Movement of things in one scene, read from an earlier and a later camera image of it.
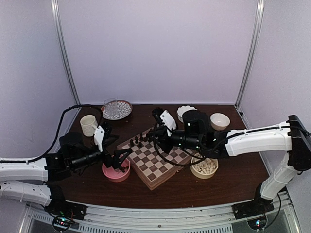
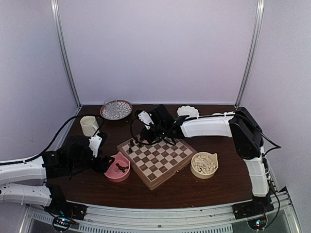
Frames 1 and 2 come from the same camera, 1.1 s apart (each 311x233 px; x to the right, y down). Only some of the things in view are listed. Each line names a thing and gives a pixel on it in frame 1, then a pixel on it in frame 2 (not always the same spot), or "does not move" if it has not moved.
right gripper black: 161,134 to 150,139
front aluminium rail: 284,218 does not move
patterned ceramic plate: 124,108 does not move
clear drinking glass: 111,107 does not move
